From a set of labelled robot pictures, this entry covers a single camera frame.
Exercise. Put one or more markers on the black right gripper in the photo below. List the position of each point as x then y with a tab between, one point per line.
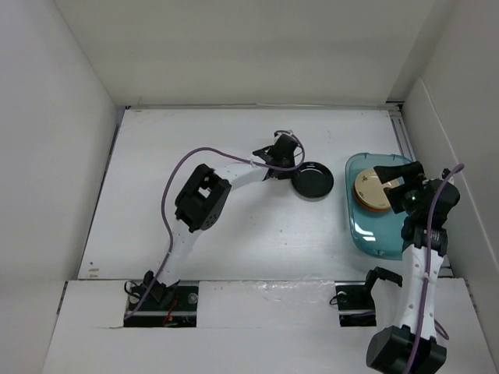
414	170

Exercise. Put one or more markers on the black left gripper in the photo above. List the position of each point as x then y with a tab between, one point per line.
289	174

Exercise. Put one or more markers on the beige plate with calligraphy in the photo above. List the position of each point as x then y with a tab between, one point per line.
370	189

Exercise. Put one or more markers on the glossy black plate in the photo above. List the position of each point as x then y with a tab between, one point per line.
312	180

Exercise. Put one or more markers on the orange plastic plate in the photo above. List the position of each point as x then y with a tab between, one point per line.
365	206

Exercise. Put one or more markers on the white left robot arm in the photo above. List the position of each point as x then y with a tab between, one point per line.
201	200

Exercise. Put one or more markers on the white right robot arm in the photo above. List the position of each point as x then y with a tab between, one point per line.
409	344

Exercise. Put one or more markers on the teal transparent plastic bin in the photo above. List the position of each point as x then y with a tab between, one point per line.
377	234

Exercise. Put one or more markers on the aluminium frame rail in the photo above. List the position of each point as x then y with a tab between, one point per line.
402	137

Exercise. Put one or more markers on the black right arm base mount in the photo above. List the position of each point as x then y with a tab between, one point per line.
354	300

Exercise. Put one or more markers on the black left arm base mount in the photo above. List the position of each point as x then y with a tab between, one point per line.
152	304

